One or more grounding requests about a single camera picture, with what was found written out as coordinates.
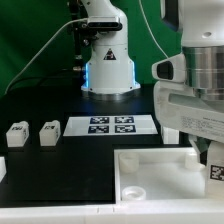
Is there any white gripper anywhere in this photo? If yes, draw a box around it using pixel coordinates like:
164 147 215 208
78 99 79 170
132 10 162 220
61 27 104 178
154 81 224 165

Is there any white square tabletop part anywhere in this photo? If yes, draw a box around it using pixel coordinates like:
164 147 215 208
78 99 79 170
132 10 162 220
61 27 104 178
113 147 224 205

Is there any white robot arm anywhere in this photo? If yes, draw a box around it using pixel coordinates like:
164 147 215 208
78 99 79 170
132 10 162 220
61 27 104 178
81 0 224 165

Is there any white marker sheet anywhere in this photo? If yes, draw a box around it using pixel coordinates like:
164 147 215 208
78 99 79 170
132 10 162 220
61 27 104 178
64 115 157 137

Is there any white left obstacle block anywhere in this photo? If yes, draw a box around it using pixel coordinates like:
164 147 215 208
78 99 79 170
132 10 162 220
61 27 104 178
0 157 7 182

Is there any white front fence rail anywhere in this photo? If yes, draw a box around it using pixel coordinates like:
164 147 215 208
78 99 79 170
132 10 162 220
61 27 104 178
0 199 224 224

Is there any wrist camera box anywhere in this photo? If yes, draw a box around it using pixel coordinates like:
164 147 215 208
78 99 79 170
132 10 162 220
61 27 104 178
152 54 186 83

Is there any grey cable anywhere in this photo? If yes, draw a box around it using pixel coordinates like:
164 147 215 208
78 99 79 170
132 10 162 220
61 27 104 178
3 18 88 96

